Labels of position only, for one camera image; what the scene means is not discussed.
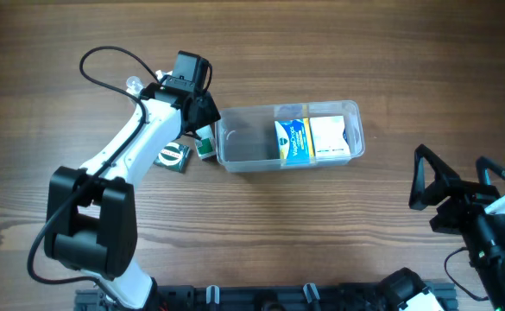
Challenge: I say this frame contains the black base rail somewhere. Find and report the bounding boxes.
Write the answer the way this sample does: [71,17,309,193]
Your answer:
[73,282,459,311]

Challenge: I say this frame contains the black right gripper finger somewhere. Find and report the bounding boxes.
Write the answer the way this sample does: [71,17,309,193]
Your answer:
[408,143,463,212]
[476,156,505,185]

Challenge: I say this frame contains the white green medicine box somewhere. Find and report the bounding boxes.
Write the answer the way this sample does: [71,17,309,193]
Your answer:
[195,125,217,160]

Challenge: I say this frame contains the dark green square sachet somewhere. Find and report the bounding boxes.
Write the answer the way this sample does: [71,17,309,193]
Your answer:
[154,142,191,173]

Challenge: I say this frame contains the white lotion bottle clear cap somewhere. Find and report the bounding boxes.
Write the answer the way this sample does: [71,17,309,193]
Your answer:
[126,76,145,98]

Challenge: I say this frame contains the blue yellow VapoDrops box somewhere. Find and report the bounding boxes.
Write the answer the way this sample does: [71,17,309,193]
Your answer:
[275,117,315,167]

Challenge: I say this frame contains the clear plastic container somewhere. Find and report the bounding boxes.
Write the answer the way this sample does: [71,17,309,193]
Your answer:
[215,100,366,173]

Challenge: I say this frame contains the white blue medicine box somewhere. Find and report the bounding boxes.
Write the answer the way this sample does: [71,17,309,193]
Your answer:
[309,116,350,157]

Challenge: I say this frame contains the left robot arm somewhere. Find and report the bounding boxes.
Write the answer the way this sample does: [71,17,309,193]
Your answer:
[27,51,220,310]

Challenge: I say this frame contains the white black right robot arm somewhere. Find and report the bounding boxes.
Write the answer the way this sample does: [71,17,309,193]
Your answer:
[409,144,505,310]

